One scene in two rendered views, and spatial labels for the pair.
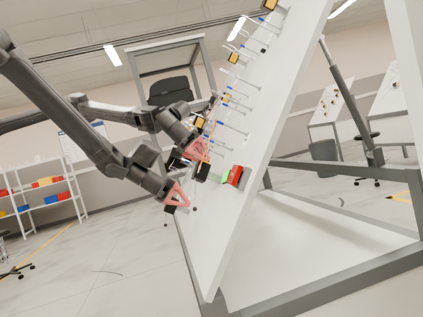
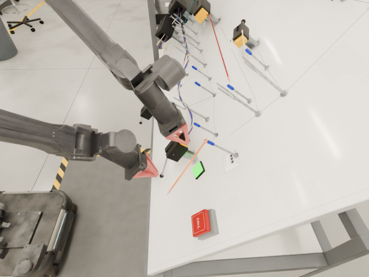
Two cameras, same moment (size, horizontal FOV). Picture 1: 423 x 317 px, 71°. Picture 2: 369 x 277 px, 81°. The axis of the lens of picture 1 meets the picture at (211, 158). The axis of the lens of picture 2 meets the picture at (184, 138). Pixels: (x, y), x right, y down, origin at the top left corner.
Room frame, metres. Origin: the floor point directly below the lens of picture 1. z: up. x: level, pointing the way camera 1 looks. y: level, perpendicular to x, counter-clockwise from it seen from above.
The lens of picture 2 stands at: (0.52, -0.03, 1.62)
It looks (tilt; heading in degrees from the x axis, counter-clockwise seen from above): 49 degrees down; 6
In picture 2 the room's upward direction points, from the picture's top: straight up
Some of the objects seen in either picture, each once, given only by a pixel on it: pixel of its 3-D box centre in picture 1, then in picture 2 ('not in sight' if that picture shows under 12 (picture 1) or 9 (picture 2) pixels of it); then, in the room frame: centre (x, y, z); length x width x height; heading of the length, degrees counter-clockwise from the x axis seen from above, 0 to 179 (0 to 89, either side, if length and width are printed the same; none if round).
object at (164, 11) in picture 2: (184, 161); (179, 8); (2.08, 0.19, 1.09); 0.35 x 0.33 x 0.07; 10
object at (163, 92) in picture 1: (167, 95); not in sight; (2.05, 0.18, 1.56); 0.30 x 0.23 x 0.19; 102
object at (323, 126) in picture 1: (333, 121); not in sight; (6.65, -2.87, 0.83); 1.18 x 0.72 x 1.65; 6
